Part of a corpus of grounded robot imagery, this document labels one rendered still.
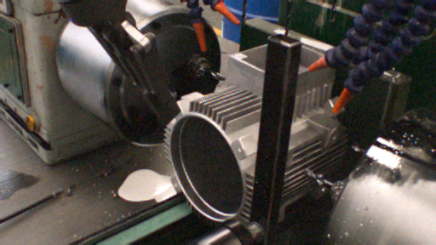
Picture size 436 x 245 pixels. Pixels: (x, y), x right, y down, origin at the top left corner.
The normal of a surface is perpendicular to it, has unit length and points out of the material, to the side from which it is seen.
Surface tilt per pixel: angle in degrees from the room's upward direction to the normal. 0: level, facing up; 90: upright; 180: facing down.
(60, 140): 90
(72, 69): 81
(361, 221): 66
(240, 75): 90
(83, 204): 0
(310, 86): 90
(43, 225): 0
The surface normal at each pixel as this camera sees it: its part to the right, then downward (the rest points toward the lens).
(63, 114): 0.67, 0.39
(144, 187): 0.05, -0.87
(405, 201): -0.51, -0.38
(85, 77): -0.73, 0.15
